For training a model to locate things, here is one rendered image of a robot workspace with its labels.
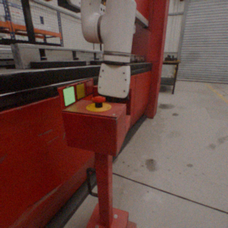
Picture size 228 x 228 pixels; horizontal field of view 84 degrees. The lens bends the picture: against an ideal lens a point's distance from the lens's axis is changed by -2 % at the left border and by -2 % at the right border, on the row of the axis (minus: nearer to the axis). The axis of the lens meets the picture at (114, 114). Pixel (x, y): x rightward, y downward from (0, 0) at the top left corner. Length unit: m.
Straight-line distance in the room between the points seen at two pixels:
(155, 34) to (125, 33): 1.71
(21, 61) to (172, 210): 1.18
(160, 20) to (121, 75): 1.76
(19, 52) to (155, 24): 1.78
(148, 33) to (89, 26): 1.73
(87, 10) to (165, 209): 1.12
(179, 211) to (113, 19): 1.10
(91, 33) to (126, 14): 0.11
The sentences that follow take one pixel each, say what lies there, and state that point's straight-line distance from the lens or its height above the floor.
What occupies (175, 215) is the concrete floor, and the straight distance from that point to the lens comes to 1.10.
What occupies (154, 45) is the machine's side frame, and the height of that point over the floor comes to 1.10.
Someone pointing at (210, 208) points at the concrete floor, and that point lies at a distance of 1.23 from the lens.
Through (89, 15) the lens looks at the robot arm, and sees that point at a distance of 0.45.
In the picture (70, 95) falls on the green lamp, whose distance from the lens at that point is 0.40.
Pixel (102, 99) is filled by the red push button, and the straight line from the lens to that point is 0.35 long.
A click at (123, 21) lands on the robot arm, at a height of 1.00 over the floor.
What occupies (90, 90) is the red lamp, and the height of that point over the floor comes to 0.80.
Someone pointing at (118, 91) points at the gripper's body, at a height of 0.81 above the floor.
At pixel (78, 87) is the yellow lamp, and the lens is 0.43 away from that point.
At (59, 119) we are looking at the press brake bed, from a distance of 0.62.
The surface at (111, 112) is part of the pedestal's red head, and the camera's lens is 0.34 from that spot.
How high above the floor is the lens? 0.90
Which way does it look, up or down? 22 degrees down
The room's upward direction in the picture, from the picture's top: straight up
